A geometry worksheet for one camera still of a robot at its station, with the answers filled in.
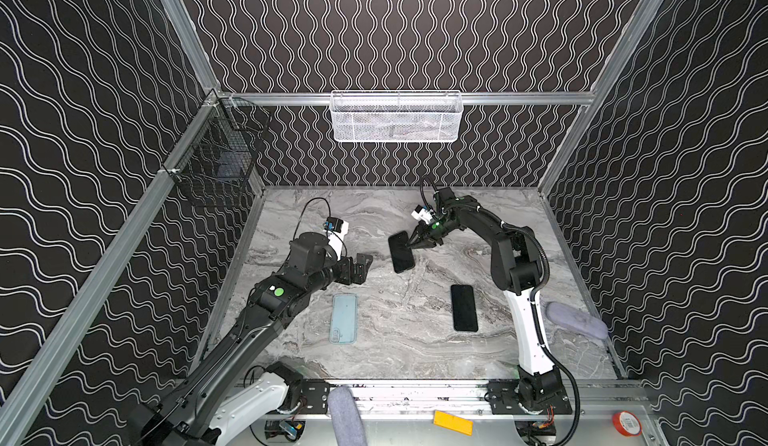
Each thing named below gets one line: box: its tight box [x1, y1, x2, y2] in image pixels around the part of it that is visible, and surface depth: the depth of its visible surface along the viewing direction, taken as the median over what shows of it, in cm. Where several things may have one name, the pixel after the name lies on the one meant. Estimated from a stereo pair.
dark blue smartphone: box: [450, 284, 478, 332], surface depth 92 cm
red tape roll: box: [612, 410, 643, 437], surface depth 71 cm
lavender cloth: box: [545, 301, 609, 339], surface depth 86 cm
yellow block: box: [433, 410, 474, 437], surface depth 73 cm
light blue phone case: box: [329, 293, 359, 345], surface depth 90 cm
